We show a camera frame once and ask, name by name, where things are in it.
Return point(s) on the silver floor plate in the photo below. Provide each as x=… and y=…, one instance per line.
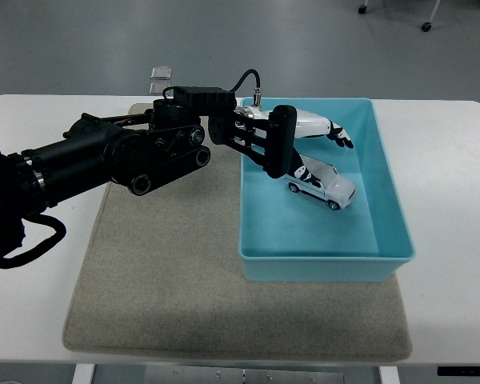
x=161, y=73
x=158, y=88

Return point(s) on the grey-brown felt mat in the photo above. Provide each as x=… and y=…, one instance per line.
x=164, y=260

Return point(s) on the white table leg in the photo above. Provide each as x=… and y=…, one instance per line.
x=82, y=375
x=389, y=376

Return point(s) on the black table control panel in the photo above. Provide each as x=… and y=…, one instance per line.
x=466, y=370

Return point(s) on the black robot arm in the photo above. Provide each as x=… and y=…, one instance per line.
x=84, y=152

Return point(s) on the white leg with black caster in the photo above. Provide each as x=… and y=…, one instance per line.
x=427, y=25
x=363, y=8

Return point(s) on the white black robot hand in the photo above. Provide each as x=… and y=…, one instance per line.
x=308, y=122

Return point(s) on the white toy car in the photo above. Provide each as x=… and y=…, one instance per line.
x=340, y=190

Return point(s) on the grey metal plate with screws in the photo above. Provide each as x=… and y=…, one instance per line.
x=244, y=376

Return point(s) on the blue plastic box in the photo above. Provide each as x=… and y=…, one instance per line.
x=304, y=236

